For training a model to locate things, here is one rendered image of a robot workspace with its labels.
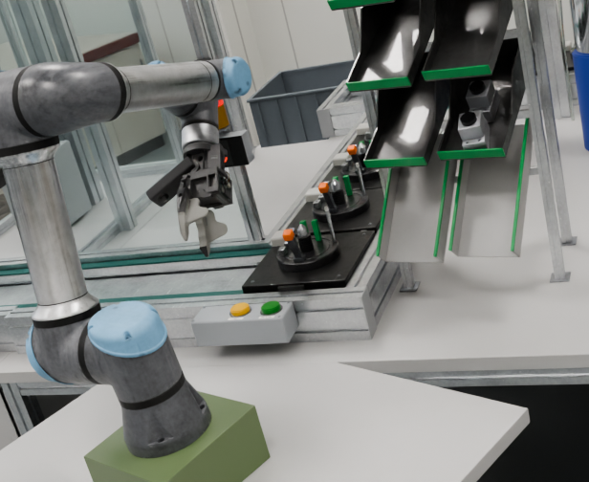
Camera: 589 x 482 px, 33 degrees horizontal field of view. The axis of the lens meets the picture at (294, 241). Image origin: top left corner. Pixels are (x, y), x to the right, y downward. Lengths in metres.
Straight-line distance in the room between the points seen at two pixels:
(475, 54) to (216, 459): 0.87
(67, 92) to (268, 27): 4.90
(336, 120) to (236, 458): 1.83
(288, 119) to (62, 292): 2.58
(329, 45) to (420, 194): 4.12
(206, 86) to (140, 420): 0.60
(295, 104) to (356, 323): 2.20
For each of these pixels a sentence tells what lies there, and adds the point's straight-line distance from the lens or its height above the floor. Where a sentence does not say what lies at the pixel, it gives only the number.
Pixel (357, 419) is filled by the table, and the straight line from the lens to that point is 1.78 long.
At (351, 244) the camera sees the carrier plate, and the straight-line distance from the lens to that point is 2.19.
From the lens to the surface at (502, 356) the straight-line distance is 1.88.
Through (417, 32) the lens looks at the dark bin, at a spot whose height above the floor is 1.41.
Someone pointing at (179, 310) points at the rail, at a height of 0.95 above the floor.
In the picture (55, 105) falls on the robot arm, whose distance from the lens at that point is 1.56.
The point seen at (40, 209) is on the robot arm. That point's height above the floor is 1.37.
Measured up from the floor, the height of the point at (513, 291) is 0.86.
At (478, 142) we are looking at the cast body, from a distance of 1.88.
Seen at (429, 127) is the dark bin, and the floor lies 1.23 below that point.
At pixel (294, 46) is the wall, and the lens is 6.31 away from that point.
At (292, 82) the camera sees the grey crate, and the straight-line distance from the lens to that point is 4.53.
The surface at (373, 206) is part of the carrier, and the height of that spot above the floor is 0.97.
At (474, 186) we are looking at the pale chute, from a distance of 2.02.
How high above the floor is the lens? 1.83
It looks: 22 degrees down
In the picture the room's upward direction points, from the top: 15 degrees counter-clockwise
